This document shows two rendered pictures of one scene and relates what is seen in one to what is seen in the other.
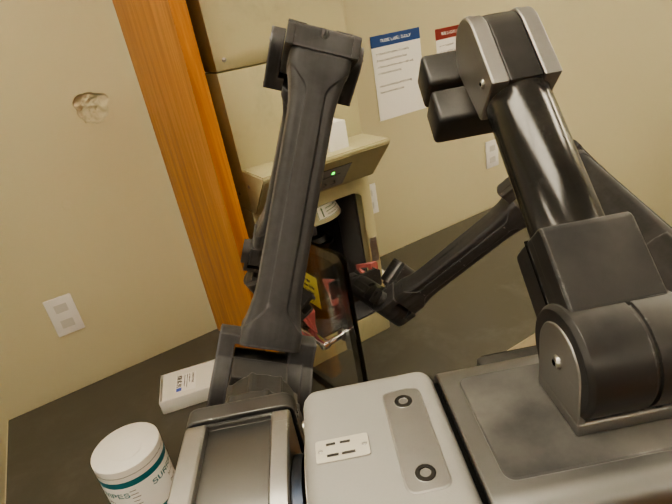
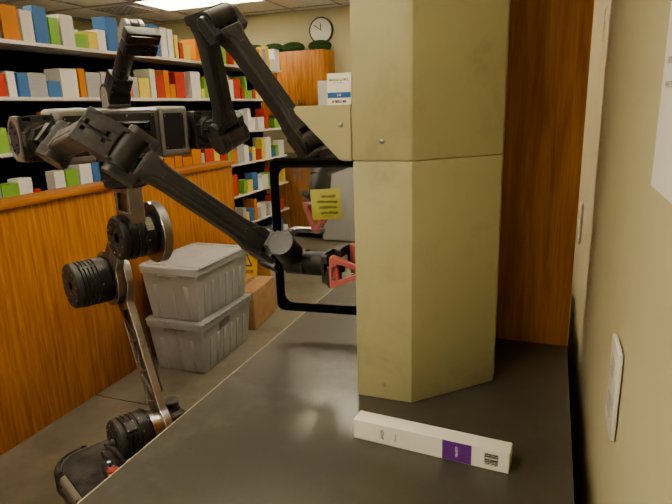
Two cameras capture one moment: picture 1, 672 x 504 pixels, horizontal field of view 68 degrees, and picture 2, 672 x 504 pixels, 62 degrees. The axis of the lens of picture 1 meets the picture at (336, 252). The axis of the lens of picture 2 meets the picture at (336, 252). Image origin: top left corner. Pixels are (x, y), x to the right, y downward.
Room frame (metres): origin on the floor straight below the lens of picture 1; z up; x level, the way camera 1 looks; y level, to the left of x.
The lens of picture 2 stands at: (1.95, -0.82, 1.50)
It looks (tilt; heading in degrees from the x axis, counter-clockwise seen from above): 14 degrees down; 138
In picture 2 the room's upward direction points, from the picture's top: 2 degrees counter-clockwise
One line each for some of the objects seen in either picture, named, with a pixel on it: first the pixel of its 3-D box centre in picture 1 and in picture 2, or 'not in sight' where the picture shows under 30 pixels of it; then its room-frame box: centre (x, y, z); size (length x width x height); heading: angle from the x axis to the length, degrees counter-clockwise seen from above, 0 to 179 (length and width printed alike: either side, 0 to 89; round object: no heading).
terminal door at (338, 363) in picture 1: (314, 319); (330, 238); (0.93, 0.07, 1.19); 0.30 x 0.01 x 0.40; 33
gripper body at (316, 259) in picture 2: (365, 289); (323, 263); (1.05, -0.05, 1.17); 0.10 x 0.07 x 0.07; 116
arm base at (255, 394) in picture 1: (258, 433); (211, 129); (0.34, 0.10, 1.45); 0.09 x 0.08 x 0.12; 91
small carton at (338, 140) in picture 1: (331, 135); (343, 89); (1.11, -0.04, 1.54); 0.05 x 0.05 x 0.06; 27
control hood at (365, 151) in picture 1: (321, 175); (351, 129); (1.09, 0.00, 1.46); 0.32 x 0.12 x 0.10; 117
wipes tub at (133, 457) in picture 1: (137, 472); not in sight; (0.76, 0.48, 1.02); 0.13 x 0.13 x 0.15
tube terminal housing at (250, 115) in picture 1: (296, 213); (437, 195); (1.25, 0.08, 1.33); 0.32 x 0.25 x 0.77; 117
